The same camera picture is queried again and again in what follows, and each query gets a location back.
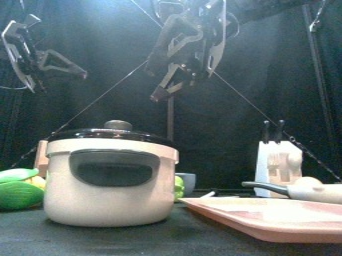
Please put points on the green toy starfruit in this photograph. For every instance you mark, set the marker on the green toy starfruit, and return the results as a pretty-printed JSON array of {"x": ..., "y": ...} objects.
[{"x": 179, "y": 188}]

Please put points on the black pot lid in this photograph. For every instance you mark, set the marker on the black pot lid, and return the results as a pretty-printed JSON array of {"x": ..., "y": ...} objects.
[{"x": 111, "y": 133}]

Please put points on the light wooden block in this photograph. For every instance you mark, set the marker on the light wooden block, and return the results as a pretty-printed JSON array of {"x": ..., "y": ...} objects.
[{"x": 42, "y": 158}]

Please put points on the grey small cup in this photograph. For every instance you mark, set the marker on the grey small cup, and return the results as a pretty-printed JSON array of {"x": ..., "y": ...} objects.
[{"x": 189, "y": 181}]

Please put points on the white utensil block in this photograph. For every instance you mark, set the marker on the white utensil block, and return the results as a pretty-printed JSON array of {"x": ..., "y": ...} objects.
[{"x": 278, "y": 163}]

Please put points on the white toy cooking pot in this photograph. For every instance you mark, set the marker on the white toy cooking pot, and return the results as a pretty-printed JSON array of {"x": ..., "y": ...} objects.
[{"x": 111, "y": 203}]

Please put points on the green toy corn cob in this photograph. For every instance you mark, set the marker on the green toy corn cob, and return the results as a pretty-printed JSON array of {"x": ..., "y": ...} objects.
[{"x": 18, "y": 195}]

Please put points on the white rice paddle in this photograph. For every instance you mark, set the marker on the white rice paddle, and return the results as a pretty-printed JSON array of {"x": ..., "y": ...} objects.
[{"x": 311, "y": 191}]

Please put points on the pink plastic tray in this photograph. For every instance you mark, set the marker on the pink plastic tray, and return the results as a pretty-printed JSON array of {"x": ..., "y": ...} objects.
[{"x": 275, "y": 216}]

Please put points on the vertical frame post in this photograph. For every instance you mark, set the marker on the vertical frame post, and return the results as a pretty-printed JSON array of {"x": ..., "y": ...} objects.
[{"x": 170, "y": 116}]

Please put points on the dark metal frame pole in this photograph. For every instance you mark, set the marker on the dark metal frame pole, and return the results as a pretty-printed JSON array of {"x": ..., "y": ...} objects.
[{"x": 318, "y": 73}]

